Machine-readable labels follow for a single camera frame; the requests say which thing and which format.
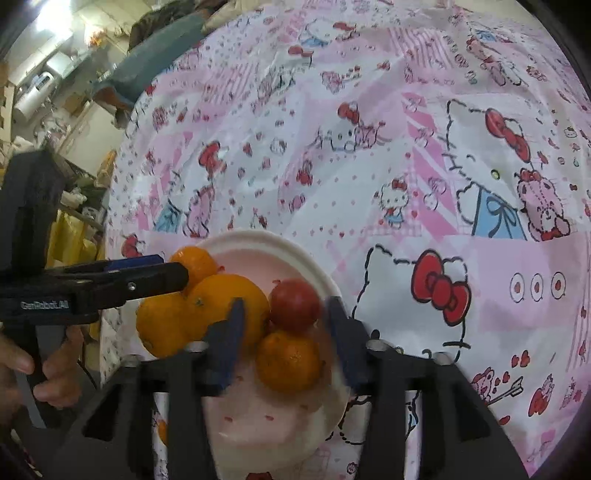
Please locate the pink dotted plate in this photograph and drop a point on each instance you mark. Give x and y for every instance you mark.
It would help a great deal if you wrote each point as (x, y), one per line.
(277, 415)

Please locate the yellow stool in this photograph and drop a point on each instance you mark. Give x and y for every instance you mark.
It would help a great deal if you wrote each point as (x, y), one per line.
(69, 240)

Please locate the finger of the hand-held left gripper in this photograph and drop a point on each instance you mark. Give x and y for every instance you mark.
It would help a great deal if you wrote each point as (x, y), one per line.
(134, 263)
(152, 282)

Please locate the pile of dark clothes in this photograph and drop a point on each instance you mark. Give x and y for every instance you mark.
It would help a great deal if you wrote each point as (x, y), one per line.
(157, 23)

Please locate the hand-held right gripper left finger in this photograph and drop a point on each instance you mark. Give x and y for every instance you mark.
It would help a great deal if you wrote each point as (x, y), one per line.
(227, 346)

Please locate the small mandarin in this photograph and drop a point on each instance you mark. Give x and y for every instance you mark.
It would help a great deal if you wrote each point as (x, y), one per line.
(288, 362)
(162, 431)
(194, 263)

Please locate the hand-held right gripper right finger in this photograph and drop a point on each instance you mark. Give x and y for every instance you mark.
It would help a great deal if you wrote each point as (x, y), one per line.
(345, 344)

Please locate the blue jeans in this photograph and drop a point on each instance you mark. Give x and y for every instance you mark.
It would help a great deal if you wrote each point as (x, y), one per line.
(147, 74)

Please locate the red tomato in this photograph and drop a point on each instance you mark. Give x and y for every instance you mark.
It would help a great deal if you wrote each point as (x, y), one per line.
(295, 304)

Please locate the large orange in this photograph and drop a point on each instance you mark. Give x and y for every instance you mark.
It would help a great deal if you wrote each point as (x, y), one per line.
(161, 327)
(231, 304)

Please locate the person's left hand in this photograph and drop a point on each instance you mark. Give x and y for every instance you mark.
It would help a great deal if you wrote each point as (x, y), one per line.
(60, 374)

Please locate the white water heater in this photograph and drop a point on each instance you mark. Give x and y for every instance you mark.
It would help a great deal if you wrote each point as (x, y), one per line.
(32, 99)

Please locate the pink cartoon printed blanket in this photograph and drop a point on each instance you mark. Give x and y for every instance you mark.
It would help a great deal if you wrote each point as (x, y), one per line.
(369, 184)

